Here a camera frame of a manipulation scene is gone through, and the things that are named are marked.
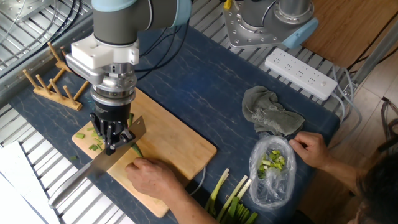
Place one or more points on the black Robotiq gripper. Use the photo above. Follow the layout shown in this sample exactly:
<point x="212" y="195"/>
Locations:
<point x="112" y="112"/>

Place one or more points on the long green scallion leaves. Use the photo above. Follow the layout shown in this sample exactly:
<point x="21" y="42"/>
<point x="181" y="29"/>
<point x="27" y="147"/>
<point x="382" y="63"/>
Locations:
<point x="137" y="150"/>

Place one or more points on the steel cleaver knife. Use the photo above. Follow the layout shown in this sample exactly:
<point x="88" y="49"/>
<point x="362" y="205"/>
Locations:
<point x="93" y="168"/>

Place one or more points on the clear plastic bag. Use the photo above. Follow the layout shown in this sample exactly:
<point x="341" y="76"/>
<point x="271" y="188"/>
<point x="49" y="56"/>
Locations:
<point x="273" y="189"/>

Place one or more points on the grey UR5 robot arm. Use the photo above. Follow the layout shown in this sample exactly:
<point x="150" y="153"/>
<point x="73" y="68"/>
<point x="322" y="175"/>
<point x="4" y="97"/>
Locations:
<point x="124" y="31"/>

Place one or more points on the person's left hand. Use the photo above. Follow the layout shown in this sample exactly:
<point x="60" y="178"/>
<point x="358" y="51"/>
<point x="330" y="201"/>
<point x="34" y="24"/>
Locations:
<point x="152" y="179"/>

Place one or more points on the person's right hand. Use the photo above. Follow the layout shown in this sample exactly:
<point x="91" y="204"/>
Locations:
<point x="311" y="149"/>

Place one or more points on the chopped scallion pieces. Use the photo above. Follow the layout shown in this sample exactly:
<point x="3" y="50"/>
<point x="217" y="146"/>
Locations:
<point x="93" y="146"/>
<point x="273" y="160"/>

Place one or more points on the wooden cutting board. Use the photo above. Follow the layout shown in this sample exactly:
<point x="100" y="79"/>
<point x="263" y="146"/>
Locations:
<point x="168" y="137"/>

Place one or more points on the wooden peg rack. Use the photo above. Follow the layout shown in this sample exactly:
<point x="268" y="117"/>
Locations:
<point x="59" y="98"/>

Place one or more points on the scallion stalk with white end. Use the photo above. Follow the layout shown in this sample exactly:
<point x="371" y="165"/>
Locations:
<point x="217" y="186"/>
<point x="244" y="188"/>
<point x="233" y="193"/>

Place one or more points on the white paper sheets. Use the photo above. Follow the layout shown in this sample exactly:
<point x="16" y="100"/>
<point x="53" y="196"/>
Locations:
<point x="15" y="193"/>

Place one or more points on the bunch of green scallion stalks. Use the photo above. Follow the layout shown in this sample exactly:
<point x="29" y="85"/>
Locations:
<point x="242" y="214"/>

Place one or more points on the grey-green cloth rag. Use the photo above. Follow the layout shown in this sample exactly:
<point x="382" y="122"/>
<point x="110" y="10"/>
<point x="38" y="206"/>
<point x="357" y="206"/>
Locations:
<point x="264" y="109"/>

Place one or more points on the metal plate with holes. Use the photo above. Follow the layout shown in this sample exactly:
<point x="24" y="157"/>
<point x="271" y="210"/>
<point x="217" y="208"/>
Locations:
<point x="21" y="9"/>

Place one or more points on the yellow plug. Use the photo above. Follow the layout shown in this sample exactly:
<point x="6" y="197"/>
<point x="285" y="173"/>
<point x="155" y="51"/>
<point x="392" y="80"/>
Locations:
<point x="227" y="4"/>

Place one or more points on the white power strip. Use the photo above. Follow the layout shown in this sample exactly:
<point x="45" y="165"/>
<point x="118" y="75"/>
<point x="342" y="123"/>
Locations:
<point x="298" y="73"/>

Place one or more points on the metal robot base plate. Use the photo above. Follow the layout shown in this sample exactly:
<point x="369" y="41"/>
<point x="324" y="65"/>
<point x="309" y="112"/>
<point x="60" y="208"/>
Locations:
<point x="242" y="31"/>

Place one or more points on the slanted aluminium frame beam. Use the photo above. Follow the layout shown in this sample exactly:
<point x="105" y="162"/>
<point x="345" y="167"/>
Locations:
<point x="373" y="56"/>

